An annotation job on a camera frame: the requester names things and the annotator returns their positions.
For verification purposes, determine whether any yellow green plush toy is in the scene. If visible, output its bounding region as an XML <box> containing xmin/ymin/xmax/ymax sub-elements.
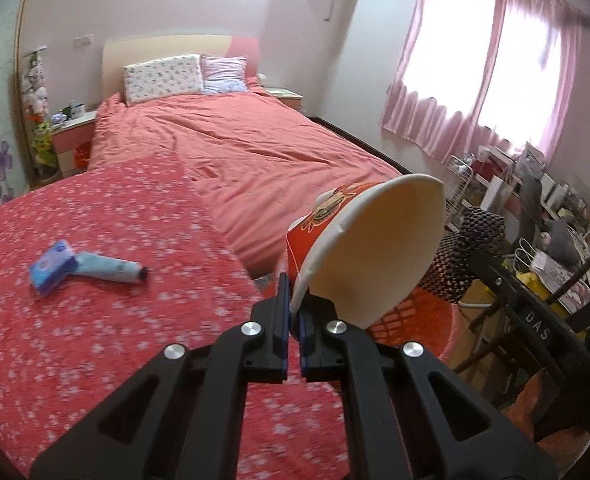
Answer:
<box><xmin>32</xmin><ymin>120</ymin><xmax>58</xmax><ymax>168</ymax></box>

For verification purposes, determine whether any orange cloth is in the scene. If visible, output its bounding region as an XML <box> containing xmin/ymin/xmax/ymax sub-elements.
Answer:
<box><xmin>505</xmin><ymin>370</ymin><xmax>590</xmax><ymax>461</ymax></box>

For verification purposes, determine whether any pink white nightstand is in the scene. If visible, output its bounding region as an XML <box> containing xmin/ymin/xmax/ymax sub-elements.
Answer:
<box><xmin>265</xmin><ymin>87</ymin><xmax>303</xmax><ymax>111</ymax></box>
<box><xmin>50</xmin><ymin>110</ymin><xmax>98</xmax><ymax>178</ymax></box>

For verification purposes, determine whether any blue tissue pack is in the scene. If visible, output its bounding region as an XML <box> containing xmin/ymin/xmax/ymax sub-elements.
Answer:
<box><xmin>29</xmin><ymin>240</ymin><xmax>78</xmax><ymax>296</ymax></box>

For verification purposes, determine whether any pink striped pillow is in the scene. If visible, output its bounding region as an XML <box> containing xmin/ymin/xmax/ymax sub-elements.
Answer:
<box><xmin>200</xmin><ymin>54</ymin><xmax>250</xmax><ymax>95</ymax></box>

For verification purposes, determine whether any dark wooden bed frame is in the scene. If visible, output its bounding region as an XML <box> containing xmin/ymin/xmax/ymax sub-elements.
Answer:
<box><xmin>307</xmin><ymin>116</ymin><xmax>416</xmax><ymax>176</ymax></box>

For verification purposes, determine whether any pink duvet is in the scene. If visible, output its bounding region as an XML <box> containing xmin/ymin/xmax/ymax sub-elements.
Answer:
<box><xmin>87</xmin><ymin>85</ymin><xmax>411</xmax><ymax>281</ymax></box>

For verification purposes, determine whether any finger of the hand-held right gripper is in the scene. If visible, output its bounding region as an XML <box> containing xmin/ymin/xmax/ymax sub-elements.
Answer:
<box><xmin>468</xmin><ymin>247</ymin><xmax>524</xmax><ymax>307</ymax></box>

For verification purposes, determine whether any white wire rack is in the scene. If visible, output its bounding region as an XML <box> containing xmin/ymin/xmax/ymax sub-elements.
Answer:
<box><xmin>442</xmin><ymin>155</ymin><xmax>476</xmax><ymax>233</ymax></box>

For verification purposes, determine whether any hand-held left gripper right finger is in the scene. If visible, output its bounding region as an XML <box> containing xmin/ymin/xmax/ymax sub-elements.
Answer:
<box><xmin>297</xmin><ymin>292</ymin><xmax>558</xmax><ymax>480</ymax></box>

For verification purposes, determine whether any cream pink headboard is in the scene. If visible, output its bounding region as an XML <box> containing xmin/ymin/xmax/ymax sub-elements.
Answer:
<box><xmin>102</xmin><ymin>34</ymin><xmax>262</xmax><ymax>103</ymax></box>

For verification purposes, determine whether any pink curtain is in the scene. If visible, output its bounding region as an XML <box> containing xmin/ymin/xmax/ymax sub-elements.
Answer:
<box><xmin>381</xmin><ymin>0</ymin><xmax>583</xmax><ymax>163</ymax></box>

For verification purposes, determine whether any white floral pillow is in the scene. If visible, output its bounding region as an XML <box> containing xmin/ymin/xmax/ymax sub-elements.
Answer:
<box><xmin>123</xmin><ymin>54</ymin><xmax>203</xmax><ymax>107</ymax></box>

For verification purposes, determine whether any red paper cup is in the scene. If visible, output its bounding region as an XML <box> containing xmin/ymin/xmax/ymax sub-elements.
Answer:
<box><xmin>285</xmin><ymin>174</ymin><xmax>447</xmax><ymax>331</ymax></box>

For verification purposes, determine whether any black dotted box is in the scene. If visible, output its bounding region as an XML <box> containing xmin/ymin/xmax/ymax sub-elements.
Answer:
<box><xmin>417</xmin><ymin>206</ymin><xmax>507</xmax><ymax>306</ymax></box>

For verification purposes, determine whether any red floral blanket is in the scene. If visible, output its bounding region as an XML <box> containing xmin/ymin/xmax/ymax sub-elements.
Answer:
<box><xmin>0</xmin><ymin>151</ymin><xmax>356</xmax><ymax>480</ymax></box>

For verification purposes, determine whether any white paper shopping bag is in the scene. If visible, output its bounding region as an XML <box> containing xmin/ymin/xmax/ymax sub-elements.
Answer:
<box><xmin>515</xmin><ymin>237</ymin><xmax>556</xmax><ymax>281</ymax></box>

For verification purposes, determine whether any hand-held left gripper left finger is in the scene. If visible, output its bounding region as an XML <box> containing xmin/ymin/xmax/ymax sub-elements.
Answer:
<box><xmin>29</xmin><ymin>272</ymin><xmax>292</xmax><ymax>480</ymax></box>

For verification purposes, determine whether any light blue tube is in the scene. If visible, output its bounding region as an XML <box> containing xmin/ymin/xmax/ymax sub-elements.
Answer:
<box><xmin>72</xmin><ymin>252</ymin><xmax>149</xmax><ymax>285</ymax></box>

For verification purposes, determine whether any orange plastic laundry basket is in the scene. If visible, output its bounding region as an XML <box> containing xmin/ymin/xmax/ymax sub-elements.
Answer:
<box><xmin>365</xmin><ymin>285</ymin><xmax>458</xmax><ymax>363</ymax></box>

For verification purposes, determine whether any grey cloth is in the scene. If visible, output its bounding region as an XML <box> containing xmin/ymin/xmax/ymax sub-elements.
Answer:
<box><xmin>548</xmin><ymin>217</ymin><xmax>576</xmax><ymax>256</ymax></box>

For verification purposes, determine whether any stuffed toy stack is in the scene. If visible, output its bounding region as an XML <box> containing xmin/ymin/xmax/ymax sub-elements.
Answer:
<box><xmin>22</xmin><ymin>47</ymin><xmax>58</xmax><ymax>181</ymax></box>

